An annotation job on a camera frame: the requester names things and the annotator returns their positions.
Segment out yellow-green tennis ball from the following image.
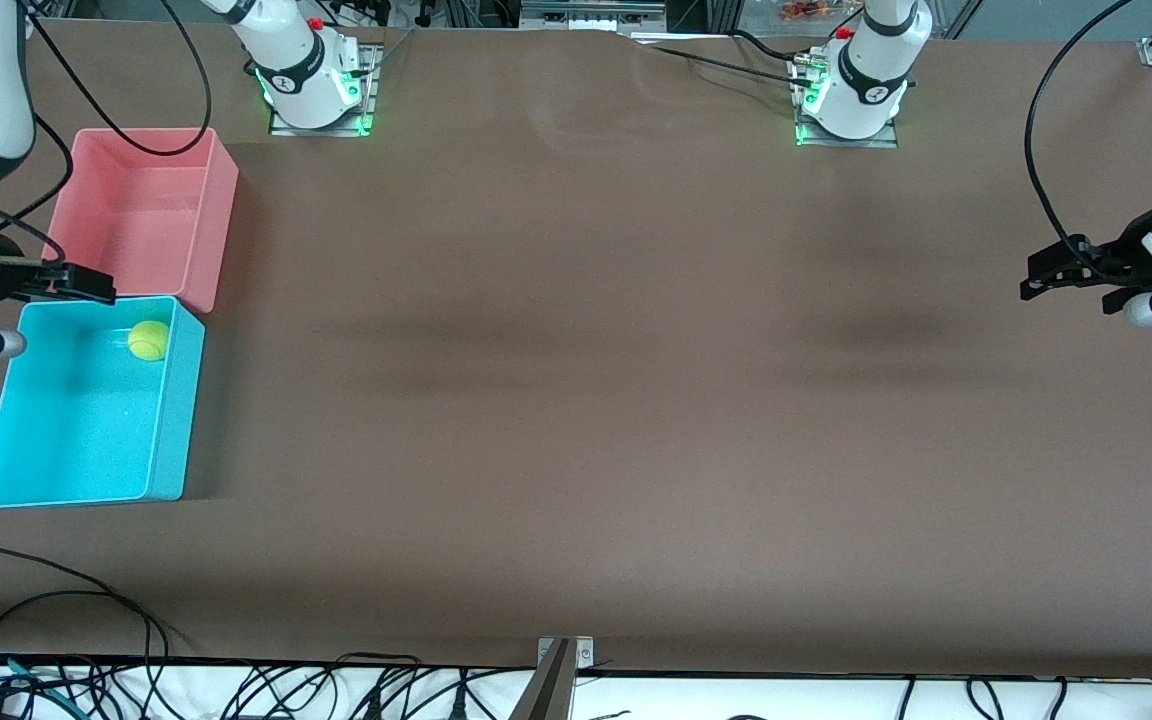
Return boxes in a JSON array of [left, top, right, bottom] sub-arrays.
[[127, 319, 171, 362]]

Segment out pink plastic bin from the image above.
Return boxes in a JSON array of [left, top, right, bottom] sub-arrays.
[[39, 127, 240, 314]]

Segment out blue plastic bin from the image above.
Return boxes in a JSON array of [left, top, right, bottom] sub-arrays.
[[0, 296, 207, 510]]

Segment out large table cover mat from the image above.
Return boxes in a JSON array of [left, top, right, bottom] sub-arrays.
[[0, 18, 1152, 681]]

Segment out white lower shelf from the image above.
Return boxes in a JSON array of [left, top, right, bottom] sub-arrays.
[[0, 660, 1152, 720]]

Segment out grey background device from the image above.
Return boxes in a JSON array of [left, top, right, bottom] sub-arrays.
[[519, 0, 667, 33]]

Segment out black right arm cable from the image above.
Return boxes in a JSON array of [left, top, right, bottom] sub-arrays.
[[0, 120, 74, 263], [26, 0, 213, 157]]

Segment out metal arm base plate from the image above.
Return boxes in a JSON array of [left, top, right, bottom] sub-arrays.
[[269, 44, 382, 138], [794, 50, 900, 150]]

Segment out black cable on table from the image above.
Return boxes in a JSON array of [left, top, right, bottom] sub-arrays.
[[648, 45, 817, 89], [731, 28, 802, 63]]

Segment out teal cable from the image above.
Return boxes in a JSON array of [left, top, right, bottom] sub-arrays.
[[0, 652, 72, 706]]

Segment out small metal bracket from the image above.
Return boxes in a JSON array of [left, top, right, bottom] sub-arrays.
[[536, 636, 595, 673]]

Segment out dark grey camera post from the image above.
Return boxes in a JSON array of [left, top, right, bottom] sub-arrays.
[[508, 640, 577, 720]]

